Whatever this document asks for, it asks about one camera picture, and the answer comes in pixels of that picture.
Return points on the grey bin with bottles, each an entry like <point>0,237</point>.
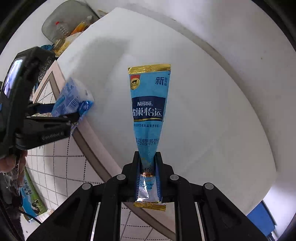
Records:
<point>69,18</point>

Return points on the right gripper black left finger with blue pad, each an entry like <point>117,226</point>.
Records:
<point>92,212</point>

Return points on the blue white tissue pack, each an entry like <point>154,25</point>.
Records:
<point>74,99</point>

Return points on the blue object at floor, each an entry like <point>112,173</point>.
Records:
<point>262,219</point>

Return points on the blue green milk carton box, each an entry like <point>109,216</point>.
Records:
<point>32,204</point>

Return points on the person's left hand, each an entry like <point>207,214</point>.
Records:
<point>9,162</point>

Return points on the blue Nestle milk powder sachet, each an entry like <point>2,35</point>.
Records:
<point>149,87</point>

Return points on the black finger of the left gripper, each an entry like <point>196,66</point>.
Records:
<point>37,114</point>

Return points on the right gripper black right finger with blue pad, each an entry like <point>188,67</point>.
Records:
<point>202,212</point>

